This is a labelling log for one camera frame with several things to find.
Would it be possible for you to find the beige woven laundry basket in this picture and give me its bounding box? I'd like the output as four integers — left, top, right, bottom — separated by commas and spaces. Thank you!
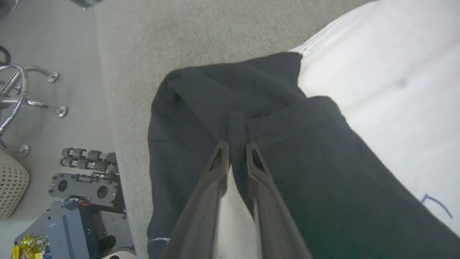
0, 149, 30, 221

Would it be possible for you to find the yellow connector block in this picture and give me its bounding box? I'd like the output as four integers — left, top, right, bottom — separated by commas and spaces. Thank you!
12, 235, 49, 259

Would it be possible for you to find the black plate with holes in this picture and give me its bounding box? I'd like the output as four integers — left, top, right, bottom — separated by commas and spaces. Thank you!
48, 173, 120, 208

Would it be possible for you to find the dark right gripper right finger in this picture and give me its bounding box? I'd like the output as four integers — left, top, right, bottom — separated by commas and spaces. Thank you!
246, 140, 314, 259

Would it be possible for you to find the blue computer box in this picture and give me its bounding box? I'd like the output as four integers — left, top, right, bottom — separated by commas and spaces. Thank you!
48, 201, 100, 259

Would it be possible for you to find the chrome chair base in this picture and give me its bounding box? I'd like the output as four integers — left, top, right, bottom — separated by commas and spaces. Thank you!
0, 64, 68, 158

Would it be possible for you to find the grey roller bar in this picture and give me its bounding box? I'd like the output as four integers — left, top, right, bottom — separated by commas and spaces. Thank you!
62, 147, 117, 163
60, 157, 116, 172

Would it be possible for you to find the white and black t-shirt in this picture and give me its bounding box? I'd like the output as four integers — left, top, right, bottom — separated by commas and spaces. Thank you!
147, 0, 460, 259

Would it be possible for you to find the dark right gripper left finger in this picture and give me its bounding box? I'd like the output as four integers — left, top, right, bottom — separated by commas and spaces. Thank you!
161, 140, 231, 259

